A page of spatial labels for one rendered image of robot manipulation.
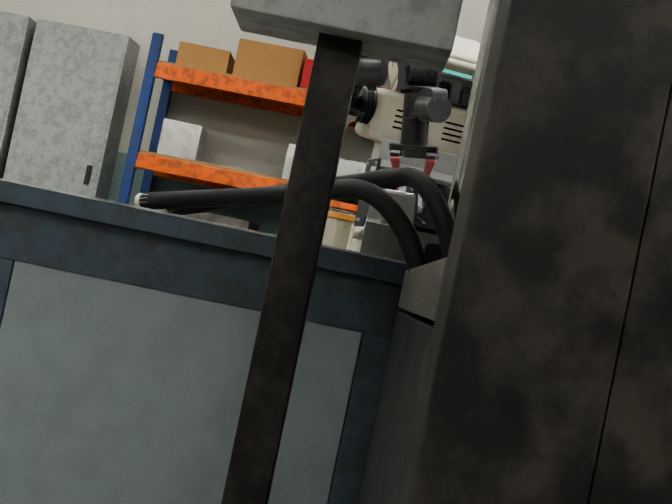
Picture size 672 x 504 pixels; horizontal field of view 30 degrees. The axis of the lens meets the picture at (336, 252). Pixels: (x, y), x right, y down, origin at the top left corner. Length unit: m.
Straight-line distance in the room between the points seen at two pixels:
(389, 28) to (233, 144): 6.44
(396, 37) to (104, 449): 0.86
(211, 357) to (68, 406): 0.25
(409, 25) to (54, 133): 6.45
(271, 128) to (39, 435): 6.06
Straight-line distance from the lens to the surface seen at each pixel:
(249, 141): 8.08
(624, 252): 1.02
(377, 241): 2.17
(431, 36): 1.67
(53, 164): 8.01
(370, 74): 2.87
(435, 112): 2.56
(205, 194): 2.11
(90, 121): 7.98
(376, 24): 1.67
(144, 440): 2.10
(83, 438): 2.12
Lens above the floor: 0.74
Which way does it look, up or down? 2 degrees up
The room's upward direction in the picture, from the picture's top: 12 degrees clockwise
